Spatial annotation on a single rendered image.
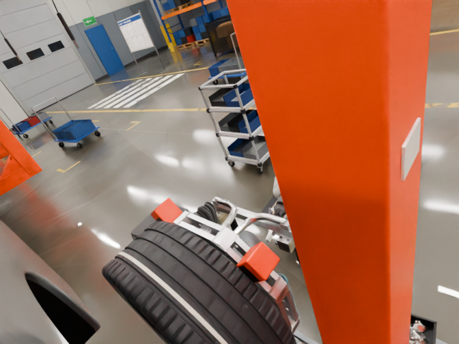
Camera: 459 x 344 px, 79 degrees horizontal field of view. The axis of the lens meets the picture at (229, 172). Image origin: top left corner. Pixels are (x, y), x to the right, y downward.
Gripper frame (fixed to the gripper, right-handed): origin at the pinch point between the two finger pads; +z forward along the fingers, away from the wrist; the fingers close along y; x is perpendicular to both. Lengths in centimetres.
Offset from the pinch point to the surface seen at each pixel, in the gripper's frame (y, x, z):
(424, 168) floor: 45, 110, -130
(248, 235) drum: 6.4, -26.3, 11.7
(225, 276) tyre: 23, -53, 32
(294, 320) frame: 30.5, -17.7, 31.3
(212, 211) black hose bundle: -6.1, -37.4, 10.4
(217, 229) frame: 11, -50, 20
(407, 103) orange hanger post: 60, -92, 12
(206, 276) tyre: 19, -56, 34
